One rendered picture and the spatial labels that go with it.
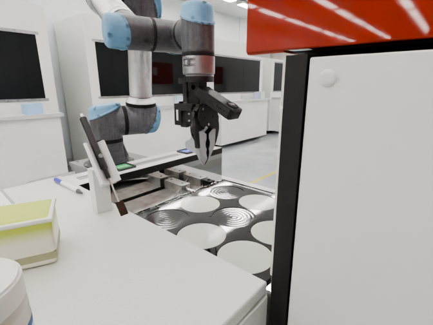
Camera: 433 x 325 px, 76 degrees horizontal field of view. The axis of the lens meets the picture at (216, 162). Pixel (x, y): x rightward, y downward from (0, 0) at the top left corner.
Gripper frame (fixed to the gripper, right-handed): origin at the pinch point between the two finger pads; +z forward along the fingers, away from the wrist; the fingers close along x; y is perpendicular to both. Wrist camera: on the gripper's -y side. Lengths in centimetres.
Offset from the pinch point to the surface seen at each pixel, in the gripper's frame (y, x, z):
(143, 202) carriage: 16.3, 7.9, 13.2
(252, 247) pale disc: -20.3, 10.7, 11.3
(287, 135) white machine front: -32.0, 24.8, -13.2
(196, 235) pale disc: -9.2, 14.0, 11.3
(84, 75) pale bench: 313, -131, -30
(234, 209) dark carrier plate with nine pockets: -8.3, -0.8, 11.3
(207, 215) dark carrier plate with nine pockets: -5.3, 5.8, 11.3
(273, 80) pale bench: 282, -581, -30
